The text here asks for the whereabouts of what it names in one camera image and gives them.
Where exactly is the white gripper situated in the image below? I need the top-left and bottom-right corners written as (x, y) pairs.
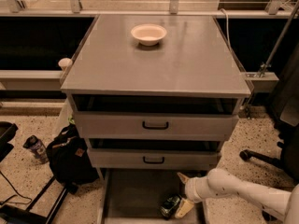
top-left (175, 172), bottom-right (208, 218)

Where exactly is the green soda can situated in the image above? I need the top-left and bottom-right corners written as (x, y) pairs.
top-left (160, 195), bottom-right (181, 219)

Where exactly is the bottom drawer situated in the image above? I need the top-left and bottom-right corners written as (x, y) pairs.
top-left (97, 169), bottom-right (207, 224)

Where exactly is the drawer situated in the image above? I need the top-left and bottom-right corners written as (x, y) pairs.
top-left (74, 112), bottom-right (238, 141)
top-left (97, 169), bottom-right (207, 224)
top-left (88, 148), bottom-right (221, 171)

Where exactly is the grey drawer cabinet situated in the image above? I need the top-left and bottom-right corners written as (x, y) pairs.
top-left (60, 14), bottom-right (252, 179)

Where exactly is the middle drawer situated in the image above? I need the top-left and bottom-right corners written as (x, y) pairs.
top-left (88, 148), bottom-right (221, 171)

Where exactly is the top drawer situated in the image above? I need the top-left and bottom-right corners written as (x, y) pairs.
top-left (74, 112), bottom-right (238, 141)

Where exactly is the black backpack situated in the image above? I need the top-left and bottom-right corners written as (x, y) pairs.
top-left (46, 124), bottom-right (99, 185)

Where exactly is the black office chair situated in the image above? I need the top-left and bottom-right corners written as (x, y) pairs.
top-left (238, 44), bottom-right (299, 222)

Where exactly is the dark water bottle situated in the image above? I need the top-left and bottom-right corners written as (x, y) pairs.
top-left (23, 135), bottom-right (49, 164)

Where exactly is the white bowl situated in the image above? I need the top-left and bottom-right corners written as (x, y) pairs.
top-left (131, 24), bottom-right (167, 46)

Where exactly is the small white cup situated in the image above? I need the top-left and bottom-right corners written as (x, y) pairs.
top-left (58, 58), bottom-right (73, 71)

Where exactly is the black metal stand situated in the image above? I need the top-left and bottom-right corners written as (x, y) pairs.
top-left (0, 175), bottom-right (78, 224)

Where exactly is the metal diagonal rod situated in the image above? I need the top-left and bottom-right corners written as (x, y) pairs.
top-left (255, 0), bottom-right (299, 77)

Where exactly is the black middle drawer handle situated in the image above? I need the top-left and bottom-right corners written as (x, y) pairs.
top-left (143, 156), bottom-right (164, 164)

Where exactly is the black drawer handle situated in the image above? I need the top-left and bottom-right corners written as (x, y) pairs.
top-left (142, 121), bottom-right (169, 130)
top-left (143, 156), bottom-right (164, 164)

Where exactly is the black top drawer handle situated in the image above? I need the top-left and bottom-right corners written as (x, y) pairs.
top-left (142, 121), bottom-right (169, 130)

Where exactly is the black floor cable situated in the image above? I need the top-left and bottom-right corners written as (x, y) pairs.
top-left (0, 171), bottom-right (33, 205)

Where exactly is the white cable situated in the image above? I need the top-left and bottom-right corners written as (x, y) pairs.
top-left (220, 7), bottom-right (232, 51)

